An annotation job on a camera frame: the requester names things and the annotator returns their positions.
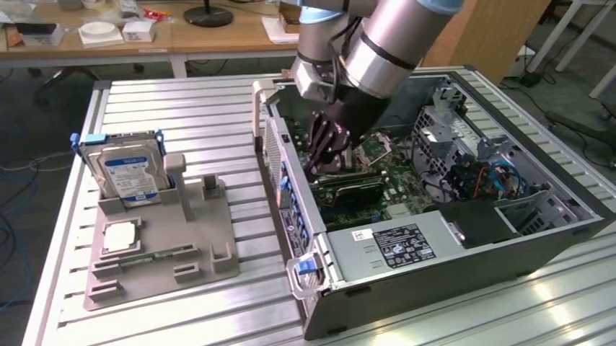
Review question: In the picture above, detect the silver CPU chip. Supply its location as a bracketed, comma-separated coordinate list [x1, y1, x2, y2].
[103, 223, 140, 252]

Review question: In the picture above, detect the white box with black top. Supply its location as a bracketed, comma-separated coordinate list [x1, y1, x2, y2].
[14, 22, 66, 47]

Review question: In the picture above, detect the hard disk with blue label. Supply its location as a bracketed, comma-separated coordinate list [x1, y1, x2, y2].
[71, 128, 170, 209]

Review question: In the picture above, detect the black round lamp base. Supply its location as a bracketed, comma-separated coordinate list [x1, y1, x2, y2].
[185, 0, 236, 28]

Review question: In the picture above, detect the open black PC case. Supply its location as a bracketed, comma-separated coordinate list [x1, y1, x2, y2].
[253, 70, 616, 342]

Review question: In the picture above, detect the grey disk bay cage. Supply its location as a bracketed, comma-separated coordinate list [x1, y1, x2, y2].
[495, 187, 581, 236]

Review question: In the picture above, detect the green RAM stick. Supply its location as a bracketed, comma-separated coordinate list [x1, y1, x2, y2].
[120, 248, 178, 268]

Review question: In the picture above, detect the wooden desk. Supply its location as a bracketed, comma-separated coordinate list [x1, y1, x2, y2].
[0, 0, 435, 70]

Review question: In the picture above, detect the white round holder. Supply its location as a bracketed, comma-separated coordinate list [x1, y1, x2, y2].
[78, 21, 126, 49]

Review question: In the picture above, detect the grey parts rack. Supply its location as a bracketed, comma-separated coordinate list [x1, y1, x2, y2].
[85, 151, 242, 311]

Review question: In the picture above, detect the metal socket cover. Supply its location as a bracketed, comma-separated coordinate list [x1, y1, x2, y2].
[359, 131, 395, 160]

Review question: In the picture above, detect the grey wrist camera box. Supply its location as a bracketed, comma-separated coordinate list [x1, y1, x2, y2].
[292, 58, 340, 101]

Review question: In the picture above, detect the blue floor cable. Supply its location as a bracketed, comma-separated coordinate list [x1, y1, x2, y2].
[0, 154, 41, 311]

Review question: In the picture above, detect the wooden cabinet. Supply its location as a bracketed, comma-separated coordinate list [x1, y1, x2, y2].
[417, 0, 552, 84]

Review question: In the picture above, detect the black chair base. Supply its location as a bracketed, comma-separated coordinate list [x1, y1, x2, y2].
[27, 66, 102, 106]

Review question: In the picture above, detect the small white carton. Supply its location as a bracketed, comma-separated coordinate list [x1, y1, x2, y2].
[121, 19, 158, 43]

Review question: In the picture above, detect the blue disk wire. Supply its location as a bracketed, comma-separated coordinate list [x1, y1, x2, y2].
[490, 158, 530, 198]

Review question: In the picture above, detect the green motherboard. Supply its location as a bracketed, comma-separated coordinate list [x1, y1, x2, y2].
[292, 118, 447, 232]

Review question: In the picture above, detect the cardboard box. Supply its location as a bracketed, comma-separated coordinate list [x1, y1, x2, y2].
[279, 1, 305, 35]

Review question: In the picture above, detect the black floor stand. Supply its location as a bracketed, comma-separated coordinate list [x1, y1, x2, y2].
[546, 102, 616, 149]

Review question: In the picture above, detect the black graphics card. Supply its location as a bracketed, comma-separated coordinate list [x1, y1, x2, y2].
[312, 175, 388, 208]

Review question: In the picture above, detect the grey power supply unit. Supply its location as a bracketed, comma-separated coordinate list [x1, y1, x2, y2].
[327, 210, 470, 283]

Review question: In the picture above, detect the white table frame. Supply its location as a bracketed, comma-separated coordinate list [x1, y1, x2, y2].
[526, 0, 616, 99]

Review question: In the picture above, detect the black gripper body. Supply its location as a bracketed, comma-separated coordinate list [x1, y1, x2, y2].
[325, 88, 395, 142]

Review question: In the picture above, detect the installed black RAM stick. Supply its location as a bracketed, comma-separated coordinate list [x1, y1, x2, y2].
[312, 171, 389, 185]

